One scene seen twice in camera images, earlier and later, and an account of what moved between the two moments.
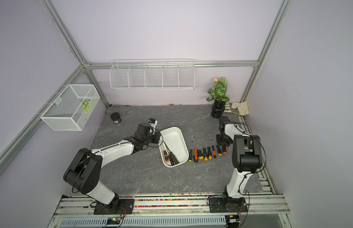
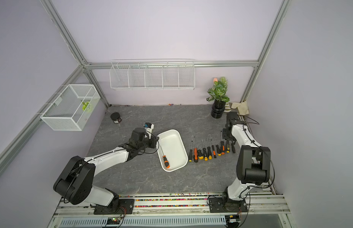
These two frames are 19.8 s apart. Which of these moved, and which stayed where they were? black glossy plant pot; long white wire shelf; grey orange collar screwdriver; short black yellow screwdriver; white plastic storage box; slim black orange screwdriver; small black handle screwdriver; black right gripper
Moved: black right gripper; grey orange collar screwdriver; white plastic storage box
Stayed: small black handle screwdriver; black glossy plant pot; long white wire shelf; short black yellow screwdriver; slim black orange screwdriver
